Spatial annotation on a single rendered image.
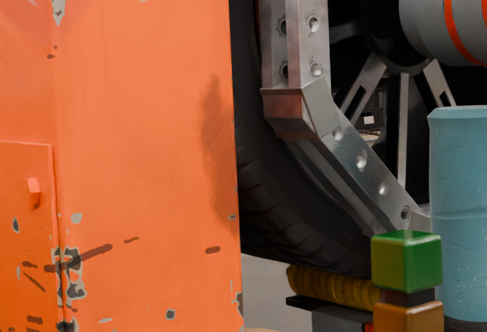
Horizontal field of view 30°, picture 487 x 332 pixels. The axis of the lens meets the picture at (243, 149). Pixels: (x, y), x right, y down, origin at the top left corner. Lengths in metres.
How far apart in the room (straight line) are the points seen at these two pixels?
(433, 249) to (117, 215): 0.23
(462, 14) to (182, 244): 0.43
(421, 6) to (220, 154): 0.38
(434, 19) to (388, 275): 0.42
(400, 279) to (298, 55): 0.29
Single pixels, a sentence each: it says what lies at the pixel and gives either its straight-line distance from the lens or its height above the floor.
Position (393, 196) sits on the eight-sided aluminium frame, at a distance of 0.97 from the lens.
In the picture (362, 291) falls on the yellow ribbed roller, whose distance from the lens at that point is 1.20.
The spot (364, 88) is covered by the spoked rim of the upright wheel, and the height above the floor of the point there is 0.76.
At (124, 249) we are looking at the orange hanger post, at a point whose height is 0.66.
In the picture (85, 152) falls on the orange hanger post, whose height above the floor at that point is 0.73.
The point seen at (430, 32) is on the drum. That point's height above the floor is 0.82.
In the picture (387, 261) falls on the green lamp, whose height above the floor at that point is 0.64.
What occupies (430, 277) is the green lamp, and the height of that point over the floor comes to 0.63.
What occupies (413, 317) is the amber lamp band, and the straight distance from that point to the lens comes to 0.67.
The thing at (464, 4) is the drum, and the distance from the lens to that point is 1.00.
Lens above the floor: 0.78
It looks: 5 degrees down
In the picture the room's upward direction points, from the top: 3 degrees counter-clockwise
